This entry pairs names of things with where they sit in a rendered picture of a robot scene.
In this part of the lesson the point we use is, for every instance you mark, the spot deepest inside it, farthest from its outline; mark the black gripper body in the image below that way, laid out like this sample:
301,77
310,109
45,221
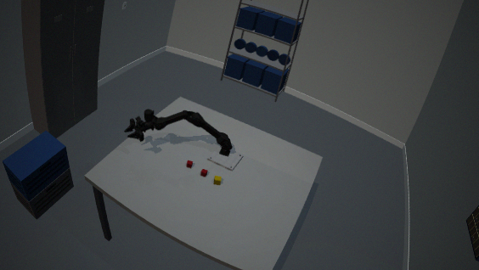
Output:
140,130

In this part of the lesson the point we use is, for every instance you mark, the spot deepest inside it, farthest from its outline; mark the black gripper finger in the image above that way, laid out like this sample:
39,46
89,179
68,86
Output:
133,135
129,129

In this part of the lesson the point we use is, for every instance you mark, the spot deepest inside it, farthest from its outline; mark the yellow cube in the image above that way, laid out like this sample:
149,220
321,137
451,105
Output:
217,180

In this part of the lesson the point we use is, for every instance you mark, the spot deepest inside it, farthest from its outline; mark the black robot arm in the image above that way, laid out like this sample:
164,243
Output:
152,122

